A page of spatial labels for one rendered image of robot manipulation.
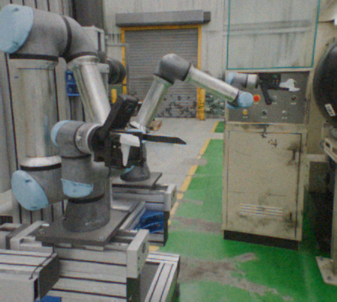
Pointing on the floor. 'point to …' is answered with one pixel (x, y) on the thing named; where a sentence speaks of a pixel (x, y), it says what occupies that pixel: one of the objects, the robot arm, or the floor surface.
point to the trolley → (116, 71)
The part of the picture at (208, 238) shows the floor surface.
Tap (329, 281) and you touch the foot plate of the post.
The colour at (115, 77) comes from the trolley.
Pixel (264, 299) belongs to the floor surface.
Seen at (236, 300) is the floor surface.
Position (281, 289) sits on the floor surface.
